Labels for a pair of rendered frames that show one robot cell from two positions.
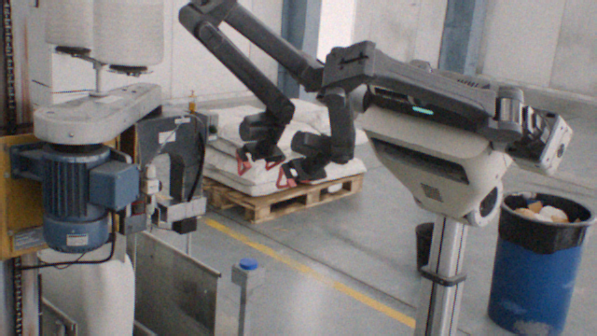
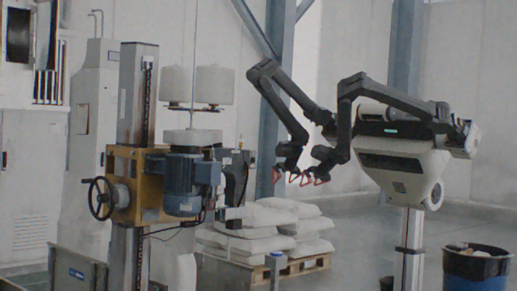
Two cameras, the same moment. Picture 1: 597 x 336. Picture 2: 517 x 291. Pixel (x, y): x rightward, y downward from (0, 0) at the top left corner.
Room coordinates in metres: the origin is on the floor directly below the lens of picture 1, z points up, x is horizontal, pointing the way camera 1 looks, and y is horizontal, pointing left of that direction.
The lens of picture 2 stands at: (-0.81, 0.20, 1.50)
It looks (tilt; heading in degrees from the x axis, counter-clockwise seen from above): 3 degrees down; 1
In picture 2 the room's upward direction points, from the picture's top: 3 degrees clockwise
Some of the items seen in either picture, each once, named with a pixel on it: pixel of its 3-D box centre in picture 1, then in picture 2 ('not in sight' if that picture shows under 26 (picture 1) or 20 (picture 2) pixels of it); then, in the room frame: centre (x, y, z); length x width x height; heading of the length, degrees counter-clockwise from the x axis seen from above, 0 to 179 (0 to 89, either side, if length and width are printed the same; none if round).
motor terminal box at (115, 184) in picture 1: (115, 189); (208, 175); (1.61, 0.45, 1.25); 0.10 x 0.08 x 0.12; 163
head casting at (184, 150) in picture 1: (142, 146); (207, 172); (2.10, 0.51, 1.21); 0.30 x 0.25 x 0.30; 48
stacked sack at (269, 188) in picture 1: (242, 174); (239, 251); (4.97, 0.47, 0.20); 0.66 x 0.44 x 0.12; 48
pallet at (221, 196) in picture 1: (273, 182); (262, 259); (5.25, 0.26, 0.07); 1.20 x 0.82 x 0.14; 140
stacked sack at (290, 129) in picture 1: (270, 133); (261, 217); (4.89, 0.29, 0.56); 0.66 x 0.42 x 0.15; 138
